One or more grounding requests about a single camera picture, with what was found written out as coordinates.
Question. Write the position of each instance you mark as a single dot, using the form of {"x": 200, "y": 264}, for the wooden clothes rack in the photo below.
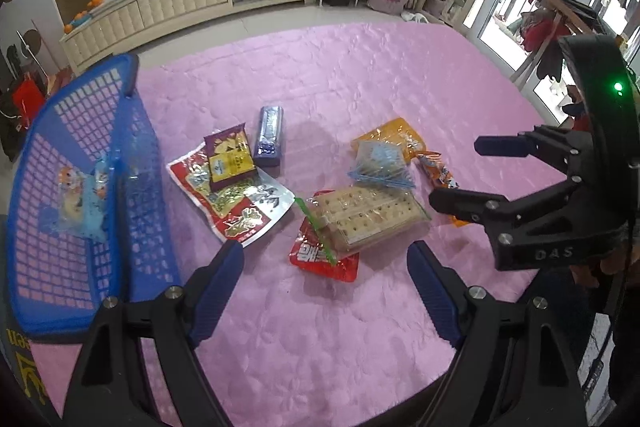
{"x": 550, "y": 2}

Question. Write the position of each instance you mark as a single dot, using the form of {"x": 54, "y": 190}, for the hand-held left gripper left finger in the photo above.
{"x": 220, "y": 292}

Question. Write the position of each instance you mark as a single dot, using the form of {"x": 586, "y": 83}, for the purple snack packet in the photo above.
{"x": 227, "y": 157}

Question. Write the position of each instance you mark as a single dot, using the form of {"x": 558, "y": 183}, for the cream tv cabinet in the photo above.
{"x": 175, "y": 2}

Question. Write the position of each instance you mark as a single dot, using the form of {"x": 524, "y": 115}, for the clear packet of blue sticks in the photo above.
{"x": 380, "y": 162}

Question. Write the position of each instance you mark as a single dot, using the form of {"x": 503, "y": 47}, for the red noodle packet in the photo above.
{"x": 320, "y": 263}

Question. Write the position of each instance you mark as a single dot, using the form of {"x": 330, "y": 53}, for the small orange sausage packet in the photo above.
{"x": 437, "y": 172}

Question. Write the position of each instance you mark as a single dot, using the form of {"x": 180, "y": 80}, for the blue plastic basket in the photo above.
{"x": 45, "y": 257}

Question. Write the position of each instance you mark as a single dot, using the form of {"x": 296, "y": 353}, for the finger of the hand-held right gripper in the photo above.
{"x": 505, "y": 146}
{"x": 460, "y": 203}

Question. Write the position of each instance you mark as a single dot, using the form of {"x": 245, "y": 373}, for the group of oranges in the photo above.
{"x": 92, "y": 2}

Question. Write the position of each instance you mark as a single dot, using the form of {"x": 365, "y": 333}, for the clear cracker pack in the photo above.
{"x": 370, "y": 212}

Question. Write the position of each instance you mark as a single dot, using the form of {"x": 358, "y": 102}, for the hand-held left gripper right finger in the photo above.
{"x": 432, "y": 302}

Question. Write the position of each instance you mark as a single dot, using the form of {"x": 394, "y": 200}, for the person's right hand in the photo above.
{"x": 614, "y": 264}

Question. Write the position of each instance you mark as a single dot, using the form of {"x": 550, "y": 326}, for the blue purple candy bar packet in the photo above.
{"x": 269, "y": 132}

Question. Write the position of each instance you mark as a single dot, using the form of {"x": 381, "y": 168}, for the pink quilted blanket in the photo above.
{"x": 350, "y": 82}

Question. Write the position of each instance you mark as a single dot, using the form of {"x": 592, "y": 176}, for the orange snack bag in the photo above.
{"x": 390, "y": 129}

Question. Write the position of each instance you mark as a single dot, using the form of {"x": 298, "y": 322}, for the clear blue cartoon snack packet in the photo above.
{"x": 92, "y": 207}

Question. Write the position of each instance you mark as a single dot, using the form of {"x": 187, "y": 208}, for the red and white snack bag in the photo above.
{"x": 240, "y": 222}

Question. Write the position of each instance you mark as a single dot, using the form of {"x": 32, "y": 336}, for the red paper bag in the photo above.
{"x": 27, "y": 99}

